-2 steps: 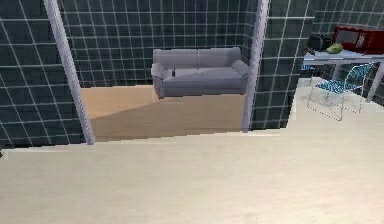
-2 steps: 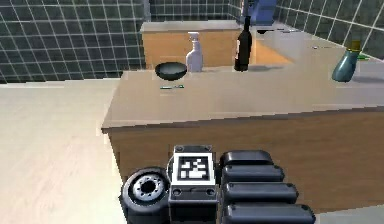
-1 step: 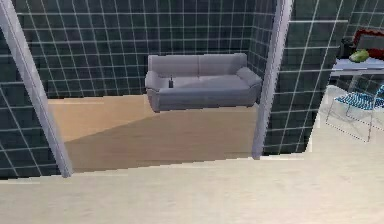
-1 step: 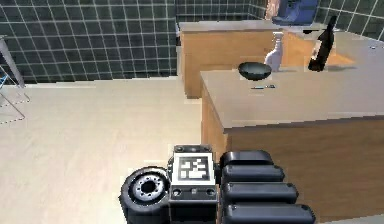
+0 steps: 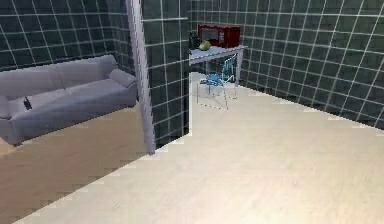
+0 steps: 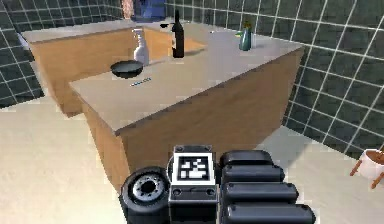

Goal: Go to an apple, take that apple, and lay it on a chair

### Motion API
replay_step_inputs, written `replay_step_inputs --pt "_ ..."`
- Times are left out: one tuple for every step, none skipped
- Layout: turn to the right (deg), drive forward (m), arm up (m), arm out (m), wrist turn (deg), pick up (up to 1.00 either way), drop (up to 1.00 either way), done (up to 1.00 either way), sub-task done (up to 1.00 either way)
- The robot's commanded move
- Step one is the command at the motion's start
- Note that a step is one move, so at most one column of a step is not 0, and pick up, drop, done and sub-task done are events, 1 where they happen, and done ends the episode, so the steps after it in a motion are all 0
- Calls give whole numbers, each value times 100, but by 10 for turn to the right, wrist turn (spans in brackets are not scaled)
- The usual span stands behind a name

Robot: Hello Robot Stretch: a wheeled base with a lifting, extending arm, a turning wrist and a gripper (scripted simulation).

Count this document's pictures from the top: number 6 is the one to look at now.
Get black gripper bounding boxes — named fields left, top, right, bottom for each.
left=118, top=166, right=172, bottom=224

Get wooden kitchen counter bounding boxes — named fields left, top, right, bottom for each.
left=20, top=18, right=305, bottom=194

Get black frying pan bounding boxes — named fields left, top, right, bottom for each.
left=110, top=59, right=145, bottom=80

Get white spray bottle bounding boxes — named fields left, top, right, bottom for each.
left=132, top=28, right=150, bottom=67

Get dark wine bottle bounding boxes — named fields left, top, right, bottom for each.
left=171, top=9, right=186, bottom=59

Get teal vase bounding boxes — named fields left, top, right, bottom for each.
left=238, top=21, right=253, bottom=52

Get blue window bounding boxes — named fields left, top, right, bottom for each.
left=133, top=0, right=167, bottom=23

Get pink curtain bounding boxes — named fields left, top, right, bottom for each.
left=121, top=0, right=135, bottom=20

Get white plant pot wooden legs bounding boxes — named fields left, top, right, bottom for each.
left=349, top=145, right=384, bottom=190

